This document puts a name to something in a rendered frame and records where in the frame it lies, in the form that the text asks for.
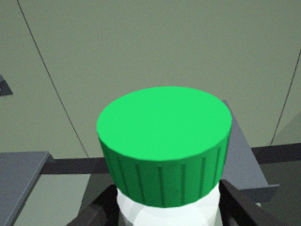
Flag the dark grey wall shelves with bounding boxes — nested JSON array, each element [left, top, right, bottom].
[[0, 100, 279, 226]]

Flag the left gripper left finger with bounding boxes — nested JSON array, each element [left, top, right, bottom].
[[66, 185, 119, 226]]

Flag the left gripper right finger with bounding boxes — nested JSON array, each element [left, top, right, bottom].
[[218, 179, 289, 226]]

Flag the clear bottle with green cap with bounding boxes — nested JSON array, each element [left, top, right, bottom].
[[97, 87, 232, 226]]

